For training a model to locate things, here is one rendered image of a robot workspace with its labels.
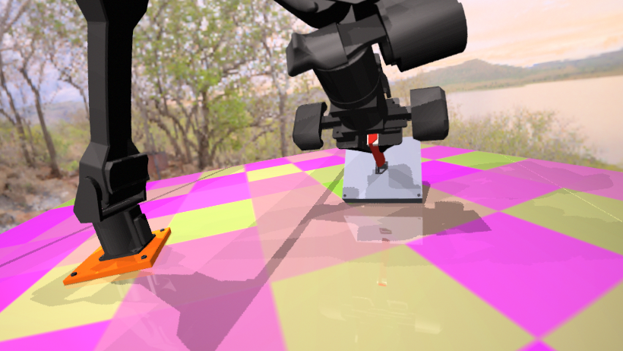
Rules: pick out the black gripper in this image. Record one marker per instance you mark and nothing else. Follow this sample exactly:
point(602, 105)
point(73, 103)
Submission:
point(352, 122)

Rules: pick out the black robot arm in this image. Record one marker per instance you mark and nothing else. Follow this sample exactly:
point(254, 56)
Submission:
point(113, 174)

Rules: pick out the dark red peg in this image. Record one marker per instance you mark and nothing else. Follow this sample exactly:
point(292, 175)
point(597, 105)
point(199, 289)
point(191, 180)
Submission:
point(372, 142)

